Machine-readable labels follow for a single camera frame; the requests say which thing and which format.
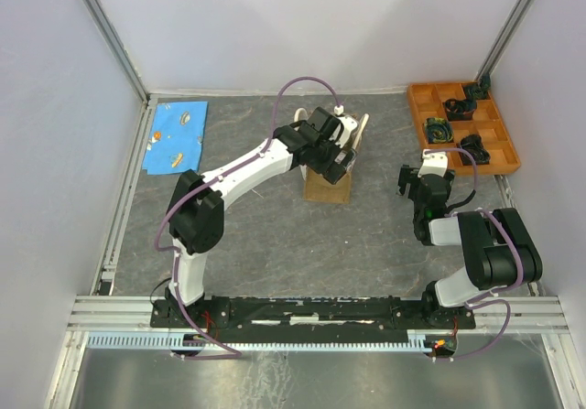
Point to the blue green rolled sock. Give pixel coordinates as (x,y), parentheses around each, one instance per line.
(438,131)

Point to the aluminium frame rail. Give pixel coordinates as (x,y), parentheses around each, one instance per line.
(530,314)
(103,281)

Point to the aluminium frame rail front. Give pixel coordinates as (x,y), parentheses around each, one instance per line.
(530,314)

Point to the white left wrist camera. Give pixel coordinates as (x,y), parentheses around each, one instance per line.
(344,134)

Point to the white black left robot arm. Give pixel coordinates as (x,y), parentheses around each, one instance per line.
(195,216)

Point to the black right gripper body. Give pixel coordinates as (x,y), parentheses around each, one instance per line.
(413,187)

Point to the orange wooden compartment tray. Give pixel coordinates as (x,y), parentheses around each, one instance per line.
(426,101)

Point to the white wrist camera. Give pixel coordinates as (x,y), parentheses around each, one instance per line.
(344,134)
(434,162)

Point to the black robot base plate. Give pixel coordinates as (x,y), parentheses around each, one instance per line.
(308,320)

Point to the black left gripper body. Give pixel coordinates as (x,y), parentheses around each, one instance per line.
(325,161)

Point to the black rolled sock upper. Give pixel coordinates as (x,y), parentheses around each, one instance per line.
(463,110)

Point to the blue cartoon print cloth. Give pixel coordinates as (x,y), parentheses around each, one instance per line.
(175,141)

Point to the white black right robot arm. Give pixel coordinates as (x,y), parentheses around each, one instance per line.
(498,252)

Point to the aluminium frame rail left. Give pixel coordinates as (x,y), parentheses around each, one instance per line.
(103,281)

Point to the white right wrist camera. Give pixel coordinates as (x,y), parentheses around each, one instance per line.
(434,162)

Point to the aluminium frame post right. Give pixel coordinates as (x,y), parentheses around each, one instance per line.
(504,37)

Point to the dark rolled sock top corner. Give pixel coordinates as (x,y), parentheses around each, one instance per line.
(485,82)

